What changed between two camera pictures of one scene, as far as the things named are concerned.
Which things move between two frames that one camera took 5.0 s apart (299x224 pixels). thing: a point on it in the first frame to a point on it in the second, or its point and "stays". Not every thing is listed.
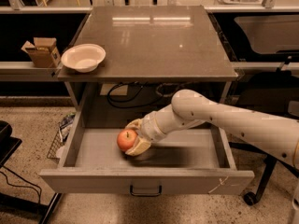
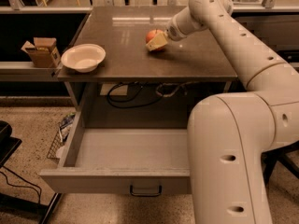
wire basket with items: [57, 147] stays
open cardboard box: [43, 52] stays
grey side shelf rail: [26, 72] stays
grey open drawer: [192, 161] stays
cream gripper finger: [139, 147] to [158, 41]
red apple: [126, 138] to [150, 35]
